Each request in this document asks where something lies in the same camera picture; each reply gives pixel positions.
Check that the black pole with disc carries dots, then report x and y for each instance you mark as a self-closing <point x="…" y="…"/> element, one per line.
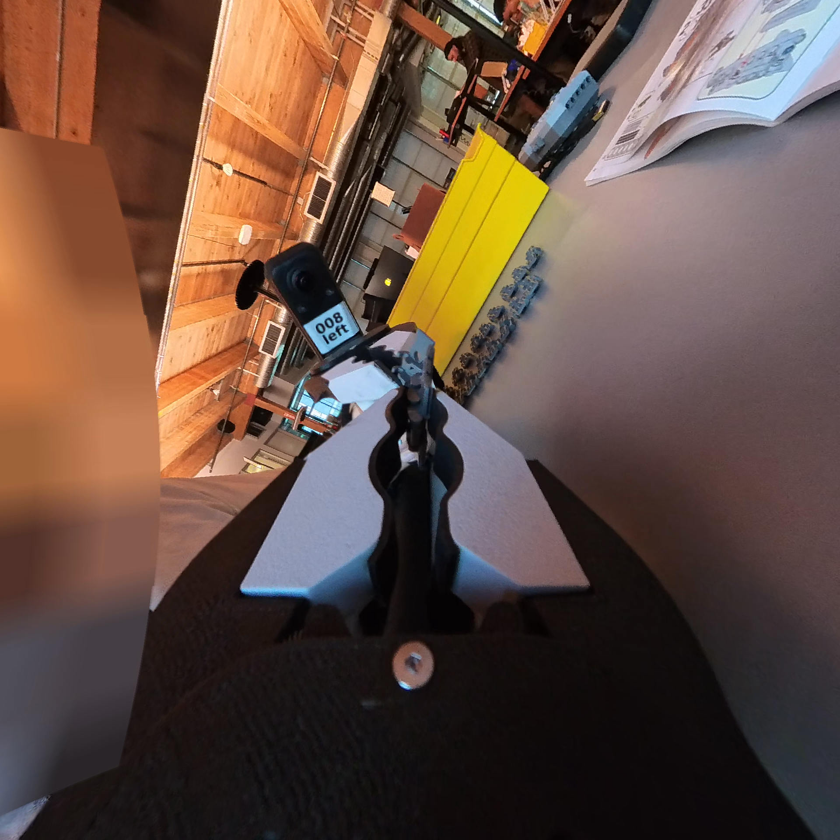
<point x="249" y="283"/>

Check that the yellow plastic bin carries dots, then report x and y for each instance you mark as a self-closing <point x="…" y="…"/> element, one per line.
<point x="472" y="249"/>

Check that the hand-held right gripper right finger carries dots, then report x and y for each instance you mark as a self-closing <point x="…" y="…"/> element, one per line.
<point x="512" y="525"/>

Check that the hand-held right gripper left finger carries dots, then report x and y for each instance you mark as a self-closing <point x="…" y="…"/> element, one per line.
<point x="315" y="525"/>

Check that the grey desk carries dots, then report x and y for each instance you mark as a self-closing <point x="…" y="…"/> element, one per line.
<point x="656" y="394"/>

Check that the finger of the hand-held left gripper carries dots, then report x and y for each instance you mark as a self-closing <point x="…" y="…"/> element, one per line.
<point x="364" y="384"/>
<point x="410" y="341"/>

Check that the open instruction booklet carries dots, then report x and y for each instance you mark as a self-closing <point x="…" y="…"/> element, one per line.
<point x="722" y="85"/>

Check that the grey battery box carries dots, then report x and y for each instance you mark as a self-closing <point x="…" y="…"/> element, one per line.
<point x="564" y="111"/>

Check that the black boxy device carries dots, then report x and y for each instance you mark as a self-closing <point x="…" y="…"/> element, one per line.
<point x="387" y="282"/>

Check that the brown cardboard box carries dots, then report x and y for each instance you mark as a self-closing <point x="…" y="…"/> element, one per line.
<point x="423" y="216"/>

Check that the ceiling air vent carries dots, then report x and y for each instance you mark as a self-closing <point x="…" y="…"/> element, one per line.
<point x="319" y="195"/>
<point x="271" y="337"/>

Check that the group of grey links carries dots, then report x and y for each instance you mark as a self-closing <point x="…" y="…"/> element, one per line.
<point x="499" y="321"/>

